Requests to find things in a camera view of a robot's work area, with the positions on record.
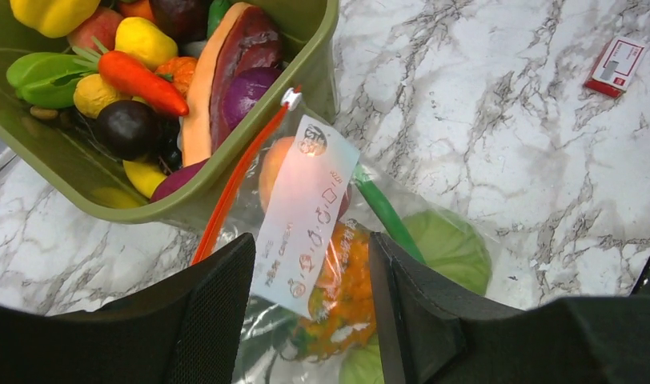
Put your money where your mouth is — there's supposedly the clear zip bag orange zipper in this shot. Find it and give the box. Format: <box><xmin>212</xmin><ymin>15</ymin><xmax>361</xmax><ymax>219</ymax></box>
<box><xmin>199</xmin><ymin>88</ymin><xmax>496</xmax><ymax>383</ymax></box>

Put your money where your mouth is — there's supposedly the yellow bell pepper toy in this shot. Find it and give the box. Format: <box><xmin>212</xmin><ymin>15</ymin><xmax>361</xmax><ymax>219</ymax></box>
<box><xmin>10</xmin><ymin>0</ymin><xmax>101</xmax><ymax>38</ymax></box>

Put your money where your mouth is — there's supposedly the yellow lemon toy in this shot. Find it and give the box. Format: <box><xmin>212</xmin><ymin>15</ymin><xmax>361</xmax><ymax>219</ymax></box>
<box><xmin>73</xmin><ymin>74</ymin><xmax>131</xmax><ymax>119</ymax></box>
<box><xmin>114</xmin><ymin>17</ymin><xmax>179</xmax><ymax>70</ymax></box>

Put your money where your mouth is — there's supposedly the dark red plum toy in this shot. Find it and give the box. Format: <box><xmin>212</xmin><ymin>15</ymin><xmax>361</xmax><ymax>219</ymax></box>
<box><xmin>149</xmin><ymin>0</ymin><xmax>212</xmax><ymax>43</ymax></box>

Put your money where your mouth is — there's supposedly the orange pumpkin slice toy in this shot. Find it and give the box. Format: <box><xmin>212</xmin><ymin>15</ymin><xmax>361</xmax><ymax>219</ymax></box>
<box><xmin>181</xmin><ymin>2</ymin><xmax>283</xmax><ymax>166</ymax></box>

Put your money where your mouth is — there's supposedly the peach toy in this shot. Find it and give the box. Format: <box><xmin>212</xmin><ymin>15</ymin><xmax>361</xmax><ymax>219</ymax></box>
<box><xmin>258</xmin><ymin>135</ymin><xmax>352</xmax><ymax>221</ymax></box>

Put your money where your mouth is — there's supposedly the green cabbage toy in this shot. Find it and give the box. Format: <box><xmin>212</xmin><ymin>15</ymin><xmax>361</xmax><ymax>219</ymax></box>
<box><xmin>339</xmin><ymin>335</ymin><xmax>384</xmax><ymax>384</ymax></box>
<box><xmin>403</xmin><ymin>209</ymin><xmax>492</xmax><ymax>296</ymax></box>

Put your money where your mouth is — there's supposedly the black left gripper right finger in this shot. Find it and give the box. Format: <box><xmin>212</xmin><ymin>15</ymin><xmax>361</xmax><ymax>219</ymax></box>
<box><xmin>369</xmin><ymin>233</ymin><xmax>650</xmax><ymax>383</ymax></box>

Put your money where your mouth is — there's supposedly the small red white card box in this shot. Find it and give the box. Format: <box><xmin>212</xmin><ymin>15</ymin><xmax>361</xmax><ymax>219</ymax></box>
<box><xmin>584</xmin><ymin>36</ymin><xmax>647</xmax><ymax>98</ymax></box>

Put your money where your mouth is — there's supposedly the orange carrot toy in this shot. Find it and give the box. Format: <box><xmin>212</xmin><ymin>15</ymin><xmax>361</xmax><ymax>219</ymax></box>
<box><xmin>71</xmin><ymin>40</ymin><xmax>189</xmax><ymax>117</ymax></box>

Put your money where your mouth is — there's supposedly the green pepper toy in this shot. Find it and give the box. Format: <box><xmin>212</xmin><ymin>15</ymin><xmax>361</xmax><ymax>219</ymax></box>
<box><xmin>6</xmin><ymin>52</ymin><xmax>92</xmax><ymax>110</ymax></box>

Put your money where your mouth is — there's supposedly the white zipper slider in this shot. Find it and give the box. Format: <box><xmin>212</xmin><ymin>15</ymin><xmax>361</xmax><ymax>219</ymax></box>
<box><xmin>280</xmin><ymin>87</ymin><xmax>303</xmax><ymax>112</ymax></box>

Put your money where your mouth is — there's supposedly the orange spiky pineapple toy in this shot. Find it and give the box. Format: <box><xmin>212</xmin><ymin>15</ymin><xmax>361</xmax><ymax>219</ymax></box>
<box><xmin>282</xmin><ymin>164</ymin><xmax>427</xmax><ymax>364</ymax></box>

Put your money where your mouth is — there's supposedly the green plastic bin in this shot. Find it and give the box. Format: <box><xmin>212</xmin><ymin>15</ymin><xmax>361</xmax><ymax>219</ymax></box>
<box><xmin>0</xmin><ymin>1</ymin><xmax>339</xmax><ymax>229</ymax></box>

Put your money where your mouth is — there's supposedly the magenta sweet potato toy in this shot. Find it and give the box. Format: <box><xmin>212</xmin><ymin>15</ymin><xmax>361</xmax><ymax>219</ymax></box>
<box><xmin>150</xmin><ymin>160</ymin><xmax>207</xmax><ymax>202</ymax></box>

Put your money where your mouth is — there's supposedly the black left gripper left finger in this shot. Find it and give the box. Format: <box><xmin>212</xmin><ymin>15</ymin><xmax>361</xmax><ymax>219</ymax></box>
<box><xmin>0</xmin><ymin>234</ymin><xmax>255</xmax><ymax>383</ymax></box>

